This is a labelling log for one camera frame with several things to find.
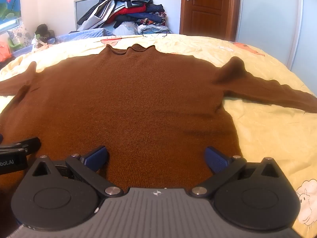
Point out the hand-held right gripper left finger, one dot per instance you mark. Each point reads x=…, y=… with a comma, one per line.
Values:
x=96, y=157

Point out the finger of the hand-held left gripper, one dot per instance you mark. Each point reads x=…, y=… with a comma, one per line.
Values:
x=29, y=145

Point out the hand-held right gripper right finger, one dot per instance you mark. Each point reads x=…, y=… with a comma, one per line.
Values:
x=215, y=160

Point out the brown knitted sweater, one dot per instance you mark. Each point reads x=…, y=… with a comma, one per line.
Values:
x=138, y=109

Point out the pile of clothes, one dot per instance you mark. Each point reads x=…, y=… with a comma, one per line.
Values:
x=123, y=5

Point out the yellow flower-print bed sheet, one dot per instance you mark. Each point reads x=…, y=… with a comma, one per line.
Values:
x=270, y=138

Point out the orange bag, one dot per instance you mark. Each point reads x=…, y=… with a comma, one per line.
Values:
x=4, y=52

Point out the green plastic item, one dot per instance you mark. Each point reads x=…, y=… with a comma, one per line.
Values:
x=14, y=44

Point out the floral pillow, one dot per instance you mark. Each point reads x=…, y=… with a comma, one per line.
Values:
x=21, y=33

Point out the dark plush toy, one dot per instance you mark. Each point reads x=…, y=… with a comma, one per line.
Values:
x=43, y=31

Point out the blue quilted blanket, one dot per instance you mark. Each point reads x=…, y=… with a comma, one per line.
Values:
x=91, y=33

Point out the grey framed panel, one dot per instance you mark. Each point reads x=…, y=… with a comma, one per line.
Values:
x=85, y=7

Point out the frosted glass wardrobe door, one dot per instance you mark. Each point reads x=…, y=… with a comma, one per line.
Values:
x=270, y=17

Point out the brown wooden door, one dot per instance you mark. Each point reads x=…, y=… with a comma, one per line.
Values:
x=205, y=7

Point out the lotus wall poster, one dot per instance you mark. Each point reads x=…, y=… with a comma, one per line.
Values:
x=8, y=0

